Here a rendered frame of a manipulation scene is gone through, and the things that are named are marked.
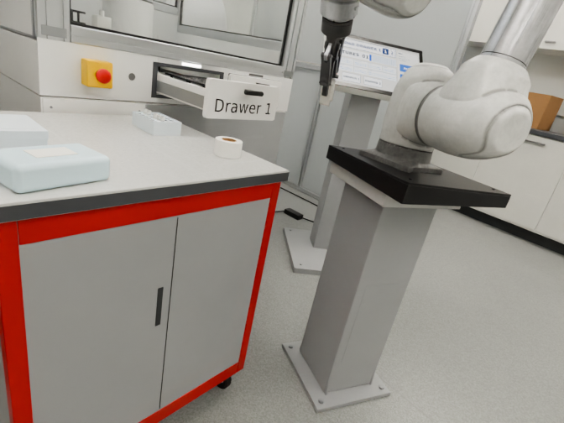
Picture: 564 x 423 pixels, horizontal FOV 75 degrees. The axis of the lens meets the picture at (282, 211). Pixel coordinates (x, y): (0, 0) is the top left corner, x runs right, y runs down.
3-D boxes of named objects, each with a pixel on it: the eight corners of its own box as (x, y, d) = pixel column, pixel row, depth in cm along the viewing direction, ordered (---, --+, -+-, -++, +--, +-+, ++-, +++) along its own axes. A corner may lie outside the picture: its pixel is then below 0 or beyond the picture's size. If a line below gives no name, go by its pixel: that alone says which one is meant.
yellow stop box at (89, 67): (113, 89, 108) (114, 63, 105) (88, 87, 103) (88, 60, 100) (106, 86, 111) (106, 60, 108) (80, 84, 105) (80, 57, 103)
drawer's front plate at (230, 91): (274, 120, 127) (280, 87, 123) (205, 118, 105) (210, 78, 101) (270, 119, 128) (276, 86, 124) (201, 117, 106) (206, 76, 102)
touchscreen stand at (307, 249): (372, 281, 204) (436, 91, 166) (293, 272, 196) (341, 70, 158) (347, 239, 249) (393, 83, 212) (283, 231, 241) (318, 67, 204)
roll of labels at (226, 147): (245, 156, 97) (248, 141, 96) (231, 160, 91) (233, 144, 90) (222, 149, 100) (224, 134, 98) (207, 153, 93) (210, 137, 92)
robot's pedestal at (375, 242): (389, 395, 131) (470, 198, 103) (316, 413, 118) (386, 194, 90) (346, 336, 156) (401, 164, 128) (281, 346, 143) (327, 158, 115)
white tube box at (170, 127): (180, 135, 105) (181, 122, 104) (153, 135, 99) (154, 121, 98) (158, 124, 112) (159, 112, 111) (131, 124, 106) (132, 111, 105)
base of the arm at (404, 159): (451, 175, 109) (457, 157, 107) (404, 172, 96) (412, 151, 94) (402, 158, 122) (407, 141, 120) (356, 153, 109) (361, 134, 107)
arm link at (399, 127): (411, 143, 116) (436, 70, 109) (451, 158, 100) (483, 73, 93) (368, 134, 110) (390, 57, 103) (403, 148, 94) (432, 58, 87)
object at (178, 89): (268, 115, 126) (271, 96, 124) (206, 112, 107) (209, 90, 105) (198, 91, 149) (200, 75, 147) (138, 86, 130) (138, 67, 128)
